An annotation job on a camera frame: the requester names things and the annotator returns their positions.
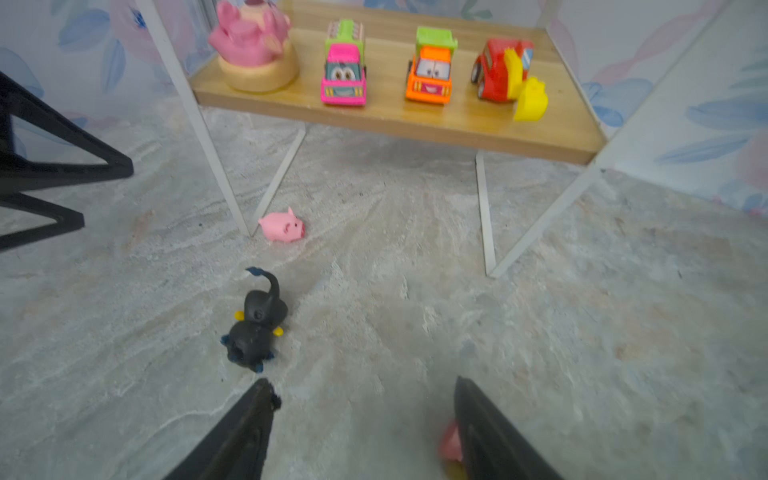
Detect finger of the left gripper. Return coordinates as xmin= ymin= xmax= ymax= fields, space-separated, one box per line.
xmin=1 ymin=74 xmax=134 ymax=195
xmin=1 ymin=193 xmax=85 ymax=251

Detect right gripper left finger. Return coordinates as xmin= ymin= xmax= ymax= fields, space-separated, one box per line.
xmin=166 ymin=378 xmax=281 ymax=480

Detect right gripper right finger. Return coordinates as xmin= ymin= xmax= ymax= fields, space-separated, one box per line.
xmin=454 ymin=377 xmax=562 ymax=480

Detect olive hair doll head toy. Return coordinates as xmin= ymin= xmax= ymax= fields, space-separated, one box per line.
xmin=439 ymin=421 xmax=468 ymax=480

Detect black yellow shark toy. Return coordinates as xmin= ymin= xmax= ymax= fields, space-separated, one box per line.
xmin=220 ymin=267 xmax=288 ymax=373

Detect pink bear donut toy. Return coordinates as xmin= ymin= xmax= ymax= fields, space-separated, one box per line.
xmin=208 ymin=1 xmax=299 ymax=94

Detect pink toy car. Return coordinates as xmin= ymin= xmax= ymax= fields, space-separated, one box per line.
xmin=321 ymin=19 xmax=367 ymax=107

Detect red yellow toy excavator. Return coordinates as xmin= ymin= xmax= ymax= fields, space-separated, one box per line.
xmin=470 ymin=38 xmax=549 ymax=122

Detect green orange toy truck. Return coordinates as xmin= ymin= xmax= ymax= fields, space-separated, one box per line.
xmin=405 ymin=26 xmax=458 ymax=105

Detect pink pig toy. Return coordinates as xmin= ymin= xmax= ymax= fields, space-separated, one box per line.
xmin=258 ymin=208 xmax=306 ymax=243

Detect white frame wooden two-tier shelf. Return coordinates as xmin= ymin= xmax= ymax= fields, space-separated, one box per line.
xmin=138 ymin=1 xmax=607 ymax=278

